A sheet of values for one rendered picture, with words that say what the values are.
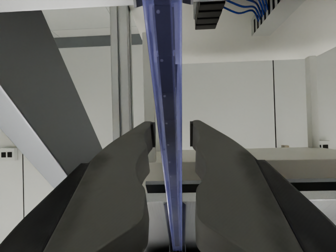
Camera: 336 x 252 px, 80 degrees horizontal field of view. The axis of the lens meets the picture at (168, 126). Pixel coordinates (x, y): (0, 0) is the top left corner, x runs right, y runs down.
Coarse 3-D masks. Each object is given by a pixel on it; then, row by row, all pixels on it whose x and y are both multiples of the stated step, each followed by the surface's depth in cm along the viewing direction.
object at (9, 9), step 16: (0, 0) 8; (16, 0) 8; (32, 0) 8; (48, 0) 8; (64, 0) 8; (80, 0) 8; (96, 0) 8; (112, 0) 8; (128, 0) 8; (192, 0) 8; (208, 0) 8
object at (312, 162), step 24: (144, 48) 59; (144, 72) 59; (312, 72) 83; (144, 96) 59; (312, 96) 83; (144, 120) 59; (312, 120) 83; (312, 144) 83; (192, 168) 57; (288, 168) 56; (312, 168) 56
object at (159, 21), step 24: (144, 0) 7; (168, 0) 7; (168, 24) 8; (168, 48) 8; (168, 72) 9; (168, 96) 10; (168, 120) 11; (168, 144) 12; (168, 168) 14; (168, 192) 17; (168, 216) 21
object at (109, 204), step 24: (120, 144) 10; (144, 144) 10; (96, 168) 8; (120, 168) 8; (144, 168) 10; (96, 192) 7; (120, 192) 7; (144, 192) 7; (72, 216) 6; (96, 216) 6; (120, 216) 6; (144, 216) 7; (72, 240) 6; (96, 240) 6; (120, 240) 6; (144, 240) 7
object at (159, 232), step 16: (160, 192) 28; (192, 192) 21; (304, 192) 21; (320, 192) 21; (160, 208) 22; (192, 208) 22; (320, 208) 22; (160, 224) 25; (192, 224) 25; (160, 240) 30; (192, 240) 30
